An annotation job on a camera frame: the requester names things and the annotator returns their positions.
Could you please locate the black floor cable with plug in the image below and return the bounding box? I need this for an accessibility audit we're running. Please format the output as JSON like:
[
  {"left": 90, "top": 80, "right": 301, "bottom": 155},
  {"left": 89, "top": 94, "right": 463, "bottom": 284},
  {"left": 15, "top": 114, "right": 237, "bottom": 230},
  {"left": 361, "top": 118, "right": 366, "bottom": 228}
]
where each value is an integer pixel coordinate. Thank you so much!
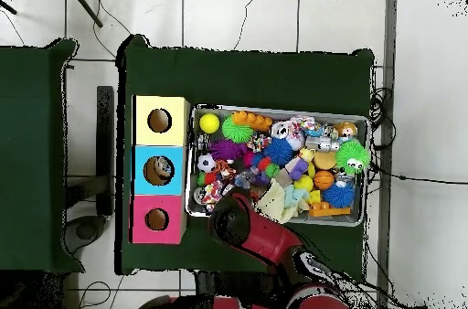
[{"left": 368, "top": 162, "right": 468, "bottom": 186}]

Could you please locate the orange toy block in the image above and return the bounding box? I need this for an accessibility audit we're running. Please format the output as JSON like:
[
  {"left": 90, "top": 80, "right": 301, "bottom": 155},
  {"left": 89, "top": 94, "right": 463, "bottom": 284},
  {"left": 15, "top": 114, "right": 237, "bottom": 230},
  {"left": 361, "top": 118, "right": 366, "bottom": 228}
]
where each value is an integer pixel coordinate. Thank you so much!
[{"left": 230, "top": 109, "right": 274, "bottom": 132}]

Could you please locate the cream knitted cloth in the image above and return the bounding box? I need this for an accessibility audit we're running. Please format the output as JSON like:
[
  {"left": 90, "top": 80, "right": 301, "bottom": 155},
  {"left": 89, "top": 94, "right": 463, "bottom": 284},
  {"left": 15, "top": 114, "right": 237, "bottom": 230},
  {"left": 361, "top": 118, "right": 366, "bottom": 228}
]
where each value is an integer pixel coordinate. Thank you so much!
[{"left": 255, "top": 178, "right": 310, "bottom": 224}]

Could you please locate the small basketball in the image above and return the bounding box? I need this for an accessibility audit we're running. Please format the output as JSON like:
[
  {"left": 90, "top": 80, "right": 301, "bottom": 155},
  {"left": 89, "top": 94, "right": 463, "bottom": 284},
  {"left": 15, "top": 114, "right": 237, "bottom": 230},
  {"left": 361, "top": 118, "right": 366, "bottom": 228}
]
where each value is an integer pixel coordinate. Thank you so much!
[{"left": 313, "top": 169, "right": 336, "bottom": 191}]

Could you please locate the wooden box with three holes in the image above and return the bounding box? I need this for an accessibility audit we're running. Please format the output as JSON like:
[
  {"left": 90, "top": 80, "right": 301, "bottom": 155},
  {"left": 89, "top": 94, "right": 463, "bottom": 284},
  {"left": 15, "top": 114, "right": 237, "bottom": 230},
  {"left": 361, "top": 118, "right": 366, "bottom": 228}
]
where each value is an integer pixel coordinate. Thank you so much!
[{"left": 130, "top": 94, "right": 191, "bottom": 245}]

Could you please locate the silver toy robot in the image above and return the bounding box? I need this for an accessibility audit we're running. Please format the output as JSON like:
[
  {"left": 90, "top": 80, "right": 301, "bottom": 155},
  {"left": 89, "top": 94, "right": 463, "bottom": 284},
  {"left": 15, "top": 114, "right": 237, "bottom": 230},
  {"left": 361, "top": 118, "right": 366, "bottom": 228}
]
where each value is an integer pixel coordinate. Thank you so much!
[{"left": 304, "top": 134, "right": 341, "bottom": 153}]

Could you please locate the blue spiky ball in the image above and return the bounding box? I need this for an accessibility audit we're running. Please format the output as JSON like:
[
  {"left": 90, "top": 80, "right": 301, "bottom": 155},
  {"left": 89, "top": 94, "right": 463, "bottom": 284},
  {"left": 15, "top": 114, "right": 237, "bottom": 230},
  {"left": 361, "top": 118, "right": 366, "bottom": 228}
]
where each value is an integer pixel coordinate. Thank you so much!
[{"left": 263, "top": 136, "right": 296, "bottom": 166}]

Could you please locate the clear plastic bottle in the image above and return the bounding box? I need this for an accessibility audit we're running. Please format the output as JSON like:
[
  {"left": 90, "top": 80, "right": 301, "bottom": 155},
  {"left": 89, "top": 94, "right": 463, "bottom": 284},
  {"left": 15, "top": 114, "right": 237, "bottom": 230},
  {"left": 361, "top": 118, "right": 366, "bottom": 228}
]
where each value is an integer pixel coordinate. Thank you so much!
[{"left": 158, "top": 157, "right": 176, "bottom": 183}]

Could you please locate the green spiky ball with eyes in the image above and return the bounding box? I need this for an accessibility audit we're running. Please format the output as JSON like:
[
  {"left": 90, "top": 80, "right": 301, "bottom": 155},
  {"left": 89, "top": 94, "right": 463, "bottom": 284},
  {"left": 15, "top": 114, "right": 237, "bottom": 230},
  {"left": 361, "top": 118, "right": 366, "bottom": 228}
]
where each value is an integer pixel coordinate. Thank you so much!
[{"left": 335, "top": 140, "right": 371, "bottom": 176}]

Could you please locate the small soccer ball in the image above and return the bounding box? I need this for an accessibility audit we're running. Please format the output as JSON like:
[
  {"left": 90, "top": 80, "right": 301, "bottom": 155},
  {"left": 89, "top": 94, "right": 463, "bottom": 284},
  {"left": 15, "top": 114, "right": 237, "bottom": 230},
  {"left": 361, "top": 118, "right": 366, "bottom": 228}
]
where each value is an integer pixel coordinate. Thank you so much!
[{"left": 197, "top": 153, "right": 218, "bottom": 174}]

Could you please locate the purple spiky ball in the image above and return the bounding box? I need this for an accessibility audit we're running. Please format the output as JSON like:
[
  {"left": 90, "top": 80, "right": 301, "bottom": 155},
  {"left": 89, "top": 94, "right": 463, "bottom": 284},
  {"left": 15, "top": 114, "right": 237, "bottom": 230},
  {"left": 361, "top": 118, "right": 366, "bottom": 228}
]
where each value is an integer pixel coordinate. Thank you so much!
[{"left": 208, "top": 139, "right": 250, "bottom": 161}]

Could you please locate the dark green tablecloth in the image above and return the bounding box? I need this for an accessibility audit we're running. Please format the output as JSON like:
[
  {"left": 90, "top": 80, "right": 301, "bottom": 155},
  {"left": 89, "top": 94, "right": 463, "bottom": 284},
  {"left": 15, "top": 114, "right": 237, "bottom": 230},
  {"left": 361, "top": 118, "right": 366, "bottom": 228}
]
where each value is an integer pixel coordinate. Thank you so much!
[
  {"left": 115, "top": 34, "right": 375, "bottom": 281},
  {"left": 0, "top": 38, "right": 86, "bottom": 274}
]

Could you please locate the clear mesh bin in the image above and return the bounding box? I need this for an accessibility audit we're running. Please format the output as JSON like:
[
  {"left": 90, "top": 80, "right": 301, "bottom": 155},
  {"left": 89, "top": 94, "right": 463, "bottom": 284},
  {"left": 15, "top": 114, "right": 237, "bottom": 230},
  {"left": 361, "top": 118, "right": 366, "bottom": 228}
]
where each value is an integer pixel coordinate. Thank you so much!
[{"left": 185, "top": 103, "right": 369, "bottom": 229}]

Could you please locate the black flat panel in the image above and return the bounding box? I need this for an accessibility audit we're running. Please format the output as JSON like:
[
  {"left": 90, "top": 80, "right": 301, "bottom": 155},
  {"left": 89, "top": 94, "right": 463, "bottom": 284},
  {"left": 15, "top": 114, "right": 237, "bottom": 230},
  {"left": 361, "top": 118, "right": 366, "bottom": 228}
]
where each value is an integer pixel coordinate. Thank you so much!
[{"left": 95, "top": 85, "right": 115, "bottom": 217}]

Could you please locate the yellow ball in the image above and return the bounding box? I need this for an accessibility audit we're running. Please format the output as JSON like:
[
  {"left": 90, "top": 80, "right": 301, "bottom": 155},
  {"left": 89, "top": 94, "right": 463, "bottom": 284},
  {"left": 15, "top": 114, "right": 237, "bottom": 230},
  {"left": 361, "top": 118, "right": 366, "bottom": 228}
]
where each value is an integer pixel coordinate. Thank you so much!
[{"left": 198, "top": 112, "right": 221, "bottom": 134}]

